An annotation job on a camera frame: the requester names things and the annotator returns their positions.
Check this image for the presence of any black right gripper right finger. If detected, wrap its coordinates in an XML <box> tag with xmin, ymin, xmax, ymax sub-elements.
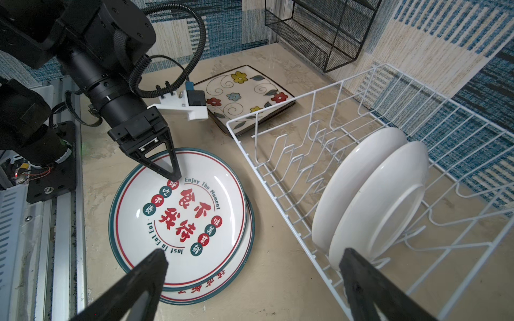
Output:
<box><xmin>339</xmin><ymin>248</ymin><xmax>436</xmax><ymax>320</ymax></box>

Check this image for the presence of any white wire dish rack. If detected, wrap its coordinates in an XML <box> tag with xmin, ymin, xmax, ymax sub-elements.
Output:
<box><xmin>227</xmin><ymin>64</ymin><xmax>513</xmax><ymax>320</ymax></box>

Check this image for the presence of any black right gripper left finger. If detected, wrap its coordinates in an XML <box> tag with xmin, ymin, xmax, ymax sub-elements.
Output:
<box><xmin>73</xmin><ymin>249</ymin><xmax>168</xmax><ymax>320</ymax></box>

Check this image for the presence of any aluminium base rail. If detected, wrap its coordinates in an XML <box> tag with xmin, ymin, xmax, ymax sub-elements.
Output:
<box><xmin>0</xmin><ymin>75</ymin><xmax>88</xmax><ymax>321</ymax></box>

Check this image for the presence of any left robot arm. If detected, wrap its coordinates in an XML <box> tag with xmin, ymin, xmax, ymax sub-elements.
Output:
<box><xmin>1</xmin><ymin>1</ymin><xmax>191</xmax><ymax>181</ymax></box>

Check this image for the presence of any black wire shelf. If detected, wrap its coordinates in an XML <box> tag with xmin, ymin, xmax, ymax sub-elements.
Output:
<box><xmin>264</xmin><ymin>1</ymin><xmax>381</xmax><ymax>73</ymax></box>

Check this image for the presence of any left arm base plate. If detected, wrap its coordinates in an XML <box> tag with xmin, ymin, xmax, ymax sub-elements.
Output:
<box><xmin>26</xmin><ymin>121</ymin><xmax>77</xmax><ymax>204</ymax></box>

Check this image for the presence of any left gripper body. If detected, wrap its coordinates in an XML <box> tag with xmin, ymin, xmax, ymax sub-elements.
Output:
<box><xmin>108</xmin><ymin>106</ymin><xmax>169</xmax><ymax>156</ymax></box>

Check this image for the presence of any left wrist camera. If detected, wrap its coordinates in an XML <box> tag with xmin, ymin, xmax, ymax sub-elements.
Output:
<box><xmin>147</xmin><ymin>80</ymin><xmax>209</xmax><ymax>121</ymax></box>

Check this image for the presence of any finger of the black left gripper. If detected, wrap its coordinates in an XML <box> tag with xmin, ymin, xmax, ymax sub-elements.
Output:
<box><xmin>128</xmin><ymin>128</ymin><xmax>182</xmax><ymax>182</ymax></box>

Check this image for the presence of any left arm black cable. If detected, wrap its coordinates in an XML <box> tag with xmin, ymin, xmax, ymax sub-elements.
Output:
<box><xmin>128</xmin><ymin>3</ymin><xmax>207</xmax><ymax>99</ymax></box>

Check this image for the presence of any white round plate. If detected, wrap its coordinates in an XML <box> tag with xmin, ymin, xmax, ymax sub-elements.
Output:
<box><xmin>312</xmin><ymin>127</ymin><xmax>408</xmax><ymax>254</ymax></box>
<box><xmin>329</xmin><ymin>141</ymin><xmax>429</xmax><ymax>271</ymax></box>
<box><xmin>160</xmin><ymin>196</ymin><xmax>255</xmax><ymax>306</ymax></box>
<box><xmin>108</xmin><ymin>148</ymin><xmax>250</xmax><ymax>291</ymax></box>

